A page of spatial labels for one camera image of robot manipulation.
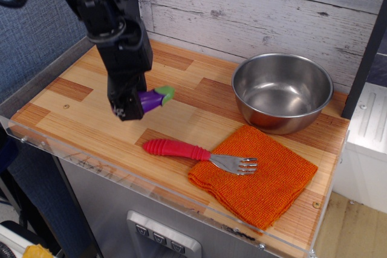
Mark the purple toy eggplant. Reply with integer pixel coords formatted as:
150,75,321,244
138,86,175,113

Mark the orange knitted cloth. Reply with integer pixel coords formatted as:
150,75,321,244
188,125,317,230

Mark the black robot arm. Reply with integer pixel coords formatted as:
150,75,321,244
1,0,153,121

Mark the red handled metal fork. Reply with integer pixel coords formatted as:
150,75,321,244
143,139,258,175

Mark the silver control panel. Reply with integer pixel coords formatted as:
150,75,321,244
126,210,202,257

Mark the dark right vertical post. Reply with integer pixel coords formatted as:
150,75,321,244
340,0,387,119

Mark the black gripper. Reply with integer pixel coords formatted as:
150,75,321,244
97,20,153,121

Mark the stainless steel bowl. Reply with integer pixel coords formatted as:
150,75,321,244
232,53,334,135

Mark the white side cabinet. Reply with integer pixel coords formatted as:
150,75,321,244
333,83,386,213

